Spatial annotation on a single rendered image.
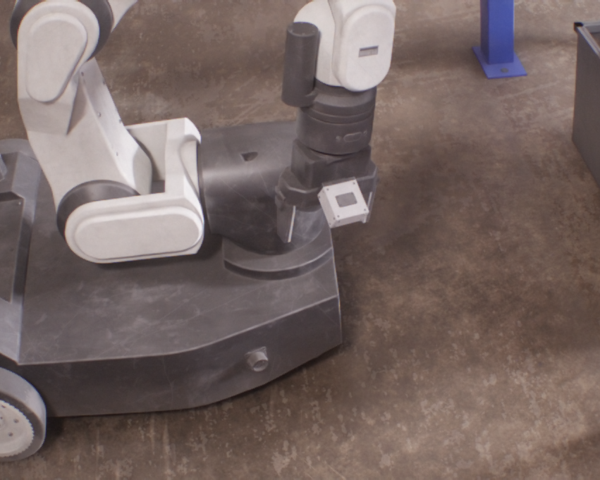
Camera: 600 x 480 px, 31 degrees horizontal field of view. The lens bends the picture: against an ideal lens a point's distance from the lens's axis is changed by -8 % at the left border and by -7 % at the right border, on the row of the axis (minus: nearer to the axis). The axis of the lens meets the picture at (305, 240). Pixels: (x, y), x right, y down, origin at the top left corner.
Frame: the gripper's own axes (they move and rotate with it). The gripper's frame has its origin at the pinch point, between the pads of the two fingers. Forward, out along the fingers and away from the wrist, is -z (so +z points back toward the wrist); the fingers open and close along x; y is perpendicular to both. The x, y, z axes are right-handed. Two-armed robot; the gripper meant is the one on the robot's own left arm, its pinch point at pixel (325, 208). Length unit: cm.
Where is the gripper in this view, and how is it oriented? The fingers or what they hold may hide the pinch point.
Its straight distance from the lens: 140.9
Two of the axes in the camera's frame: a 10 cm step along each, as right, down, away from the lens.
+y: 4.4, 5.9, -6.8
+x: -8.9, 2.3, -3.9
